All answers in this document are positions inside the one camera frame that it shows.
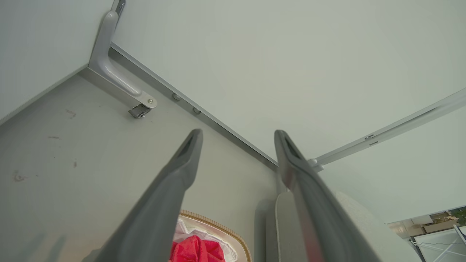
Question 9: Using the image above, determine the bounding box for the white garment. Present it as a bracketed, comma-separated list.
[173, 217, 238, 262]

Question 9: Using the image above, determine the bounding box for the woven laundry basket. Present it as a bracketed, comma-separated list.
[178, 210, 252, 262]

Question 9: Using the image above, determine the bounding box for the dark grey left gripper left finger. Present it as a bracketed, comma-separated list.
[83, 128, 204, 262]

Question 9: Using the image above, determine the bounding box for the grey partition foot with caster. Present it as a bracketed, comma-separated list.
[88, 0, 158, 119]

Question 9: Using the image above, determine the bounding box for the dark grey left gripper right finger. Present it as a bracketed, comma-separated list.
[274, 130, 381, 262]

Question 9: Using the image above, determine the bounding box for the white partition post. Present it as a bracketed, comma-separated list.
[308, 87, 466, 172]

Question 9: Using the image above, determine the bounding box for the grey partition frame rail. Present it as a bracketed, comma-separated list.
[108, 43, 279, 171]

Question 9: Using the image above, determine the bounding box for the red garment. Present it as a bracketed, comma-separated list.
[170, 235, 226, 262]

